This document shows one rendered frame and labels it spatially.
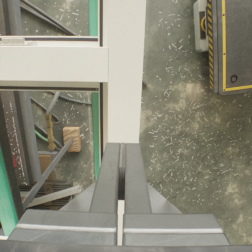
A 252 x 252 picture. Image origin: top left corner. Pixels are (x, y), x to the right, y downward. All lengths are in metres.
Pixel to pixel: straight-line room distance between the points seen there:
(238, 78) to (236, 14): 0.27
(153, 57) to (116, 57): 0.95
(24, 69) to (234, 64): 0.87
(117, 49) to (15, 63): 0.13
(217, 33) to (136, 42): 0.74
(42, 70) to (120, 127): 0.12
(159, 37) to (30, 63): 1.00
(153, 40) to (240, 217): 1.55
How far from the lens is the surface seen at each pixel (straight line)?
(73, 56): 0.25
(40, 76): 0.26
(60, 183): 1.10
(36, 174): 0.80
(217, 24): 0.96
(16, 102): 0.70
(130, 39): 0.24
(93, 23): 0.32
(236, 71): 0.99
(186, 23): 1.25
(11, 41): 0.28
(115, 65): 0.24
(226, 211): 1.81
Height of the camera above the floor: 1.17
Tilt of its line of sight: 72 degrees down
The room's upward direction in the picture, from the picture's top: 180 degrees clockwise
